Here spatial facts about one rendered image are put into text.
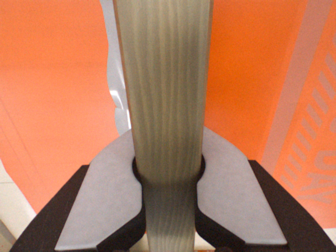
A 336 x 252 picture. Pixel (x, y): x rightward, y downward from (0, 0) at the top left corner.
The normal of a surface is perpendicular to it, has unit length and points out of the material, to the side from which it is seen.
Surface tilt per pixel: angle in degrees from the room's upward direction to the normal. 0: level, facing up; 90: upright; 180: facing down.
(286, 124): 0
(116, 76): 10
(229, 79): 0
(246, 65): 0
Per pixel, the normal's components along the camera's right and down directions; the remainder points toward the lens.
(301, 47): 0.01, 0.50
